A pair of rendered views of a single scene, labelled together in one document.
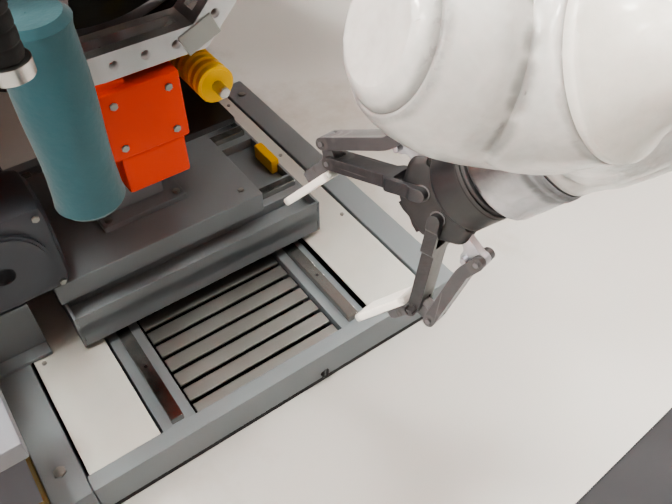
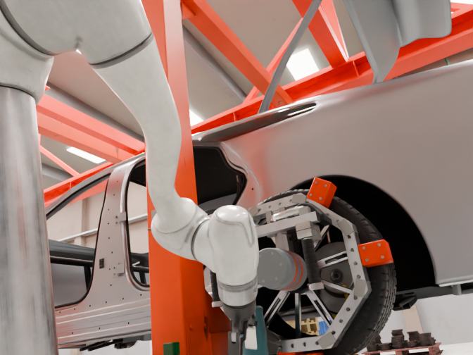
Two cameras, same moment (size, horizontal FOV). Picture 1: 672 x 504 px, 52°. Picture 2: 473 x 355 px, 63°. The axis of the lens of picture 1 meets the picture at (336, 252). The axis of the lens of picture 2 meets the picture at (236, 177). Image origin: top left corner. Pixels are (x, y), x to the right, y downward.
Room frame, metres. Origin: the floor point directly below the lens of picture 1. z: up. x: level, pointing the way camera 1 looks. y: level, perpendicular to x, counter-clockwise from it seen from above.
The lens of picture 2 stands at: (0.04, -0.95, 0.65)
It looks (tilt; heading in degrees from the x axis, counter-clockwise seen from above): 22 degrees up; 63
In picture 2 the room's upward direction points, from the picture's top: 8 degrees counter-clockwise
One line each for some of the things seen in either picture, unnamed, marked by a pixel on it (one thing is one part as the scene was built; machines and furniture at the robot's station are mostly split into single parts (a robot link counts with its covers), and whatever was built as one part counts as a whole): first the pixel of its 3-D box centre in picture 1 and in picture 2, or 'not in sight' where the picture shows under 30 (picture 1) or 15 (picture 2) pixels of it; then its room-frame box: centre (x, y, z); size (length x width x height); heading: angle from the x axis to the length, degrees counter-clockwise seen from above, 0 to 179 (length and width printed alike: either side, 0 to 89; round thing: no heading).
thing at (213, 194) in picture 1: (117, 150); not in sight; (0.96, 0.39, 0.32); 0.40 x 0.30 x 0.28; 126
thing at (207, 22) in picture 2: not in sight; (265, 94); (1.60, 1.41, 2.54); 2.58 x 0.12 x 0.42; 36
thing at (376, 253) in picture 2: not in sight; (375, 253); (1.01, 0.03, 0.85); 0.09 x 0.08 x 0.07; 126
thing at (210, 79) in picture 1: (178, 49); not in sight; (0.97, 0.25, 0.51); 0.29 x 0.06 x 0.06; 36
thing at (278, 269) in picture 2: not in sight; (281, 269); (0.76, 0.24, 0.85); 0.21 x 0.14 x 0.14; 36
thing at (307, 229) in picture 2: not in sight; (308, 231); (0.75, 0.03, 0.93); 0.09 x 0.05 x 0.05; 36
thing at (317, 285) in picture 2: not in sight; (311, 262); (0.73, 0.01, 0.83); 0.04 x 0.04 x 0.16
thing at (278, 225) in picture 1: (165, 215); not in sight; (0.99, 0.34, 0.13); 0.50 x 0.36 x 0.10; 126
